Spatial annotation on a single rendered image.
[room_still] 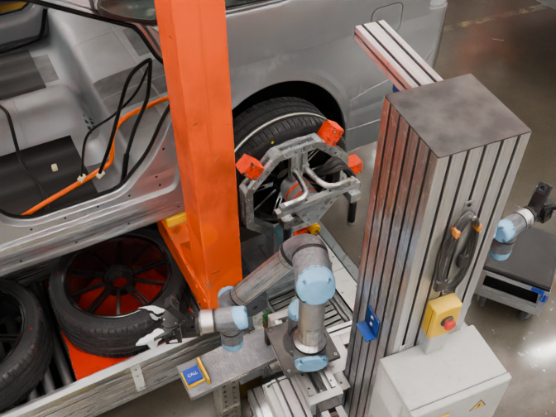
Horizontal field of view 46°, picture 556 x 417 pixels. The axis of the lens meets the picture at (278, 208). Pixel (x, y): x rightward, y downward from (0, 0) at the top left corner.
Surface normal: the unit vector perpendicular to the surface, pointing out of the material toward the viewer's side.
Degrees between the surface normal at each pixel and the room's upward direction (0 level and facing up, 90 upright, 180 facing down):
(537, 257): 0
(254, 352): 0
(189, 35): 90
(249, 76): 90
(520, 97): 0
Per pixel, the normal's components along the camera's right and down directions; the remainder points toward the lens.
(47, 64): -0.04, -0.68
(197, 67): 0.47, 0.63
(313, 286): 0.12, 0.62
